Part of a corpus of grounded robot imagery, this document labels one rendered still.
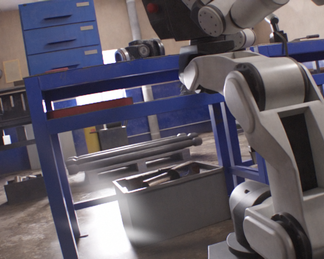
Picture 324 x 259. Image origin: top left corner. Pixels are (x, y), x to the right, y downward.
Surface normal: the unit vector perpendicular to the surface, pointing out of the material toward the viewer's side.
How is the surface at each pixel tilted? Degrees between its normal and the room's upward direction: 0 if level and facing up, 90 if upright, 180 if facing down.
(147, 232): 90
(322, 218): 71
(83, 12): 90
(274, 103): 114
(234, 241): 0
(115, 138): 90
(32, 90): 90
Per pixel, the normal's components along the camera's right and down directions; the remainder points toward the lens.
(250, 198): -0.75, -0.65
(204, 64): -0.76, 0.39
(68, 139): 0.26, 0.01
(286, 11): -0.95, 0.19
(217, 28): -0.76, 0.60
